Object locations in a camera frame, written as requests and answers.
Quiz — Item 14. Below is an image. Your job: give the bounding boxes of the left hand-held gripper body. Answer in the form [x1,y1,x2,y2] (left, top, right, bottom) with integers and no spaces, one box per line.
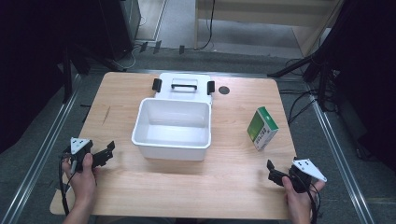
[63,136,95,173]

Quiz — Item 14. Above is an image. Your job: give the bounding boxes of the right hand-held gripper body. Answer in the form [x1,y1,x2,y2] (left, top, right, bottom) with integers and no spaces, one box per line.
[288,158,328,194]

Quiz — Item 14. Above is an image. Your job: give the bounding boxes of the green and white medicine box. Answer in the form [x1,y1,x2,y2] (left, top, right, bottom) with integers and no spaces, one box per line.
[247,105,280,152]

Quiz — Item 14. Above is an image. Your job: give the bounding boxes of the white storage box with lid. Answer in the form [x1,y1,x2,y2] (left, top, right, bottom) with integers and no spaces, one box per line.
[131,72,217,162]

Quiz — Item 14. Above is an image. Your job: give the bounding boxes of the person's right hand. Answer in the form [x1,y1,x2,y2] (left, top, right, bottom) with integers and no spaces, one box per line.
[281,175,327,216]

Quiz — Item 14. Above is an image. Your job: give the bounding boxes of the person's left hand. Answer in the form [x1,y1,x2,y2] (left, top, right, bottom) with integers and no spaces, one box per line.
[61,152,98,205]

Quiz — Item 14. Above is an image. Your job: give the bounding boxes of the black metal stand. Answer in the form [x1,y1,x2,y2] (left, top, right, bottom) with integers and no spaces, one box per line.
[59,46,92,105]

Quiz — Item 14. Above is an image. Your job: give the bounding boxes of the dark curtain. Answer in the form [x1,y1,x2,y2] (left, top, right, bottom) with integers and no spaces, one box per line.
[0,0,106,155]
[320,0,396,174]

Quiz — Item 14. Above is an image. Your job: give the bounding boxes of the black tripod stand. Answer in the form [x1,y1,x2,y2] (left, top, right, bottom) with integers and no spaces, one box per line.
[266,43,339,113]

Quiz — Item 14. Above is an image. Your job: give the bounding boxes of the black cabinet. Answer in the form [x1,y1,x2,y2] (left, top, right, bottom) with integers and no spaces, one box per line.
[98,0,142,63]

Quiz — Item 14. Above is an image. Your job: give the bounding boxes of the light wooden furniture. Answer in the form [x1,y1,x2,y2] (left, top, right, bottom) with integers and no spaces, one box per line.
[193,0,347,59]

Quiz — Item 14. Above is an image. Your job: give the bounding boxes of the right hand-held gripper black cable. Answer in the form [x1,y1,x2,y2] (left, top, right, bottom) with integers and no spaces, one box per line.
[302,181,323,224]

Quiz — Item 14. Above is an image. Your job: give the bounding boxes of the hand-held gripper black cable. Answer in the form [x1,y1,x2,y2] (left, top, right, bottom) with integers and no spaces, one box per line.
[58,152,78,217]
[302,181,323,224]

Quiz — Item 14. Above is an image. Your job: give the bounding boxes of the metal floor rail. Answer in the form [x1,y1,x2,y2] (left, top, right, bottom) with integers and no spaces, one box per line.
[305,83,376,224]
[0,74,82,224]

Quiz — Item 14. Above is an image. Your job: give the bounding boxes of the left hand-held gripper black cable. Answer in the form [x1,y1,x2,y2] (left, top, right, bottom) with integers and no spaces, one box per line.
[58,152,78,217]

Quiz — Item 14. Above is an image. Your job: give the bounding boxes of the black floor cables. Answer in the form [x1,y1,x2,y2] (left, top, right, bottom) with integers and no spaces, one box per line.
[277,57,340,126]

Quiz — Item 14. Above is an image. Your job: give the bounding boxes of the white floor cable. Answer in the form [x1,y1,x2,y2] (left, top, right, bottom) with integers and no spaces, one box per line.
[122,15,148,70]

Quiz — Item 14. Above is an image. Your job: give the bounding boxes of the black hanging cable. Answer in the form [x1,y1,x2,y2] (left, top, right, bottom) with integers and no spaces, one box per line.
[195,0,217,51]

